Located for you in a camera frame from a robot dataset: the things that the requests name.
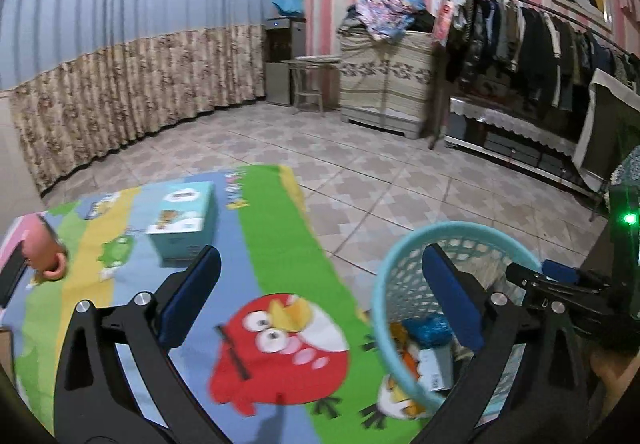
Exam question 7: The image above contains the cartoon bird tablecloth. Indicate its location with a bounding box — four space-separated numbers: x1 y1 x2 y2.
0 164 501 444

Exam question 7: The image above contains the pink hanging bag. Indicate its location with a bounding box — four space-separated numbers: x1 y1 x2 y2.
432 1 456 47

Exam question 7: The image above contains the pink mug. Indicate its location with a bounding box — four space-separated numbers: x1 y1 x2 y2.
22 214 68 282

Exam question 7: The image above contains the light blue tissue box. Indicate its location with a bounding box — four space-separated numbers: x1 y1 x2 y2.
145 181 218 261

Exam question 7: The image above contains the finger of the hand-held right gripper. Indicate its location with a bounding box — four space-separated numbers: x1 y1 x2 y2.
542 259 583 284
505 263 608 312

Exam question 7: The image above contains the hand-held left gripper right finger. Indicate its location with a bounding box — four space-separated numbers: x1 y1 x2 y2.
422 244 591 444

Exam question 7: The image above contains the water dispenser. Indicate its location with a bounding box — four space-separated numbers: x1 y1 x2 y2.
264 16 307 107

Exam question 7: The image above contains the teal plastic basket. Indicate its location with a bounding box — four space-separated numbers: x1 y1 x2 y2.
370 221 546 420

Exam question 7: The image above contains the dark panel with white edge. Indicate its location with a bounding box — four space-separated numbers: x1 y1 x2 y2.
572 68 640 192

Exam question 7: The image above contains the black phone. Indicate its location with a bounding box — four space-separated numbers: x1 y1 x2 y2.
0 246 28 310

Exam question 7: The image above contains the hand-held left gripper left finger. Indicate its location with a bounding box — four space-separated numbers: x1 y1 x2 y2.
52 245 223 444

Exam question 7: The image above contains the metal clothes rack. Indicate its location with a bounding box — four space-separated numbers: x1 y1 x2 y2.
431 0 640 149

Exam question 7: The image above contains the low shelf with lace cloth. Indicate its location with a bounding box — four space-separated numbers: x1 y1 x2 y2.
445 94 608 197

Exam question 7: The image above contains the blue bag on dispenser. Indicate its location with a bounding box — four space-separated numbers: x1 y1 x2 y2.
271 0 306 18

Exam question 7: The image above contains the cabinet with patterned cover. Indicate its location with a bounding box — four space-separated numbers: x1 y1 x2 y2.
336 30 436 140

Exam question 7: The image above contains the blue mesh bath sponge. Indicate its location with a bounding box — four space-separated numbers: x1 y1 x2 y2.
402 316 453 350

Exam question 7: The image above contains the pile of clothes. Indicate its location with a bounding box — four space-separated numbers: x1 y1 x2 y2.
337 0 438 42

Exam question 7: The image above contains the white cabinet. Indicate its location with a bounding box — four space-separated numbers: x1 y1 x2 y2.
0 94 43 215

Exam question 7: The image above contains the phone with brown case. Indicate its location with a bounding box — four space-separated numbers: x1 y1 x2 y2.
0 328 15 375

